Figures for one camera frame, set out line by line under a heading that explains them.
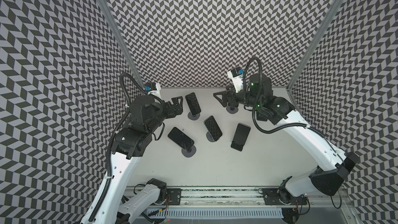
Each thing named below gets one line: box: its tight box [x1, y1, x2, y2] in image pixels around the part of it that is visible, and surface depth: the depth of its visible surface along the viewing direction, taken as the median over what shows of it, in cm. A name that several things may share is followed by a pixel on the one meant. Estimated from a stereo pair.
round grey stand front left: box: [181, 145, 197, 158], surface depth 88 cm
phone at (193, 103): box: [185, 92, 202, 116], surface depth 98 cm
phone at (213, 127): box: [203, 115, 223, 142], surface depth 91 cm
